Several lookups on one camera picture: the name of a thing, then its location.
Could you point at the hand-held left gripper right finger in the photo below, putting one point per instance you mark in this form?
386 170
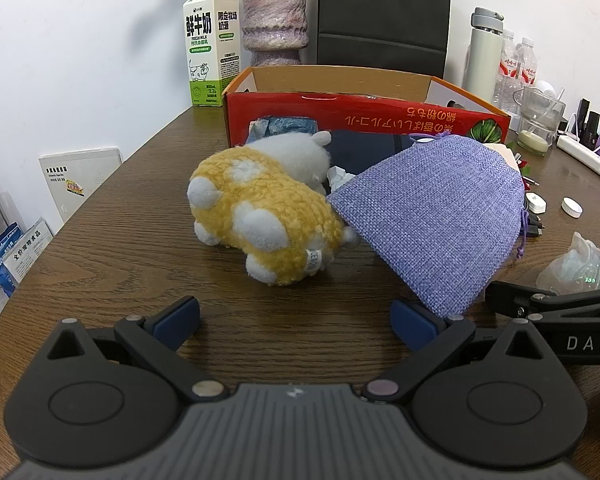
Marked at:
412 326

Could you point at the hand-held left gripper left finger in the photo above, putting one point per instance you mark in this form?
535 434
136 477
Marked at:
176 321

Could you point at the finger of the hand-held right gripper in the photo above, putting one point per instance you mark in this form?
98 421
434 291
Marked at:
510 299

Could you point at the iridescent plastic bag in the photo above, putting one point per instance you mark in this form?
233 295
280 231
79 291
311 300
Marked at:
575 270

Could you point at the white round cap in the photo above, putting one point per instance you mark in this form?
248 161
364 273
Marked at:
571 208

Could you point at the purple burlap pouch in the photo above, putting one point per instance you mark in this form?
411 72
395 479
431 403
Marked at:
430 215

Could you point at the red artificial flower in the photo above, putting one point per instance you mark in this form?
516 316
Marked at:
521 162

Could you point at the yellow white plush toy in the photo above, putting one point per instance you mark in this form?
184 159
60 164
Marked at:
265 210

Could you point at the white power adapter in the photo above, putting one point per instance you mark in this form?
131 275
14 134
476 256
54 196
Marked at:
509 154

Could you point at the blue plastic packet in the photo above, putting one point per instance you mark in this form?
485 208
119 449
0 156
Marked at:
280 126

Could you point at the red cardboard box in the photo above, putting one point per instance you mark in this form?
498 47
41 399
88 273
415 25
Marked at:
360 110

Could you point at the white charger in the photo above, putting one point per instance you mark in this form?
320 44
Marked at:
536 203

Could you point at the white power strip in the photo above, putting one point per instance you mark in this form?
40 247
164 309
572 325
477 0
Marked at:
582 152

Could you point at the crumpled white tissue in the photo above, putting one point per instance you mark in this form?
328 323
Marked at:
341 179

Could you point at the glass cup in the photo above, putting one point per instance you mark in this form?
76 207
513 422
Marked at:
537 120

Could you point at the blue white packages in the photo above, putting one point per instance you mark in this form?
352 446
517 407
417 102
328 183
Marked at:
15 260

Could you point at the clear water bottle red label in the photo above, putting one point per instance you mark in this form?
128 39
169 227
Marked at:
508 75
528 65

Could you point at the white thermos bottle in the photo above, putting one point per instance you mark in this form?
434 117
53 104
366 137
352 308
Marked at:
482 60

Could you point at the green white milk carton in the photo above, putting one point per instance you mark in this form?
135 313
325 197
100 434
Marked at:
210 45

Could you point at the black paper bag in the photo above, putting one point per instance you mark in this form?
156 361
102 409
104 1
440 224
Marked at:
380 5

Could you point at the purple ceramic vase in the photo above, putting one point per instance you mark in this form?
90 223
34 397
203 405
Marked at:
275 15

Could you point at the white wall panel box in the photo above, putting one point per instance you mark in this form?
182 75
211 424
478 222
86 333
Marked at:
80 185

